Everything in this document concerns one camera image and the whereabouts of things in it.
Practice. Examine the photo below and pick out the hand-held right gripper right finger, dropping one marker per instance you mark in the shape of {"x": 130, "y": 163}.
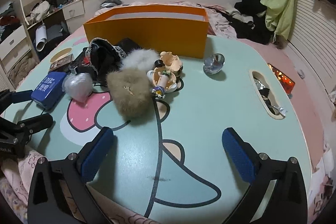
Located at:
{"x": 237, "y": 155}

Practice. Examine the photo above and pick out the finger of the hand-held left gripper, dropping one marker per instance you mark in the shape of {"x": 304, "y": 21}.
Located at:
{"x": 36, "y": 124}
{"x": 25, "y": 96}

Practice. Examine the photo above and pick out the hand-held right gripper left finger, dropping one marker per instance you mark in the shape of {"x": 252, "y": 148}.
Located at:
{"x": 97, "y": 158}

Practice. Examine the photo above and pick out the blue printed box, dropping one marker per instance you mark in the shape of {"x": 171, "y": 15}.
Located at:
{"x": 47, "y": 88}

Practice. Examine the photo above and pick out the clear bubble wrap bundle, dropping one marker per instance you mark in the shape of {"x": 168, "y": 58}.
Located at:
{"x": 77, "y": 86}

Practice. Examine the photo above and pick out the white fluffy pom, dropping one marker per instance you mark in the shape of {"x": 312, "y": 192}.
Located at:
{"x": 141, "y": 60}

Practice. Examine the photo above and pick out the orange cardboard box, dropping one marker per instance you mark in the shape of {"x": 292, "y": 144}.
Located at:
{"x": 147, "y": 35}

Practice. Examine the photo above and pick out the pink rose print cloth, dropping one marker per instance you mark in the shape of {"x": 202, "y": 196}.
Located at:
{"x": 15, "y": 179}

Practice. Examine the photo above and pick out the brown card box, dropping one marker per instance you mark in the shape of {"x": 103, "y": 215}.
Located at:
{"x": 61, "y": 62}

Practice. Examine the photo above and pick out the large white drawer unit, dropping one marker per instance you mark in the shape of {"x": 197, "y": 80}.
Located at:
{"x": 13, "y": 43}

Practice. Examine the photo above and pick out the black mechanical block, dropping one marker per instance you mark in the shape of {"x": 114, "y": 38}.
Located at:
{"x": 74, "y": 66}

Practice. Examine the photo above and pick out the white paper roll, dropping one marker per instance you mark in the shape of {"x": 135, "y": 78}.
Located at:
{"x": 40, "y": 37}

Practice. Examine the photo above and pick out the silver foil wrapper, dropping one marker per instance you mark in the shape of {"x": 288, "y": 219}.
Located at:
{"x": 278, "y": 110}

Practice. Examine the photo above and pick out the pastel floral cloth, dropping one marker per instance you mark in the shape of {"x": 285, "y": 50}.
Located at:
{"x": 13, "y": 203}

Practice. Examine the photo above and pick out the brown fluffy pouch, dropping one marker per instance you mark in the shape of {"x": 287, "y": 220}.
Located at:
{"x": 128, "y": 92}

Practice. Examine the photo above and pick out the pink bed sheet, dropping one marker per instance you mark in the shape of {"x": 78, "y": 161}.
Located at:
{"x": 302, "y": 98}

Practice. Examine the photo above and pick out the beige bag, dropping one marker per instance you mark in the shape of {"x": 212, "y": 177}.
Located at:
{"x": 39, "y": 10}

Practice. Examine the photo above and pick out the red patterned box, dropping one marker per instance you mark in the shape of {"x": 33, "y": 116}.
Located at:
{"x": 283, "y": 79}

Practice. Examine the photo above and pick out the round silver object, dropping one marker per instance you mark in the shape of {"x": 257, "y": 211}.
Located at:
{"x": 211, "y": 64}

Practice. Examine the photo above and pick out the white drawer cabinet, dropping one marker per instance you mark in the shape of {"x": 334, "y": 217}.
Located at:
{"x": 74, "y": 11}

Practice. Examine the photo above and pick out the small doll figurine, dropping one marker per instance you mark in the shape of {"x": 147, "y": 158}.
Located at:
{"x": 161, "y": 81}

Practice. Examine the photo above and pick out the peach toy figure part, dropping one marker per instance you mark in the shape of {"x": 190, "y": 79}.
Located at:
{"x": 172, "y": 60}

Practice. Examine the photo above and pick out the grey black bag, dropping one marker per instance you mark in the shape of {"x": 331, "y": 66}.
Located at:
{"x": 110, "y": 2}

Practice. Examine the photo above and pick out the black clothes pile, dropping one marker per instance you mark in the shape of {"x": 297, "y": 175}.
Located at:
{"x": 252, "y": 27}

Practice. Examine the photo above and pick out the white louvred door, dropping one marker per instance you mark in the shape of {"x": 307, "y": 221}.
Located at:
{"x": 312, "y": 43}

